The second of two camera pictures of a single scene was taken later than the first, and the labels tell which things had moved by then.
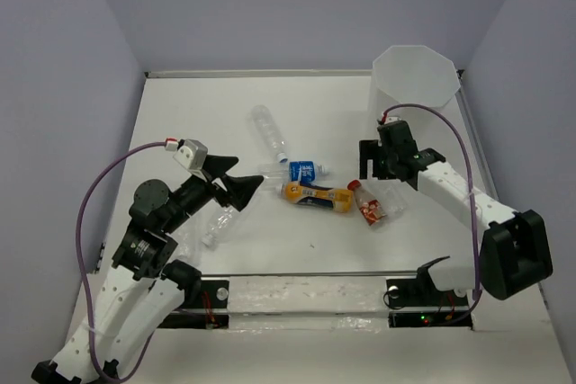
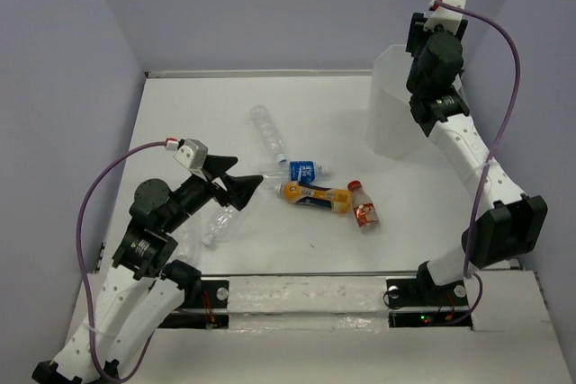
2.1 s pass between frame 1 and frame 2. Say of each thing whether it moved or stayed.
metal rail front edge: stayed
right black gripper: moved
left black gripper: stayed
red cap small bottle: moved
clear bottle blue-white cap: stayed
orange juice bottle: stayed
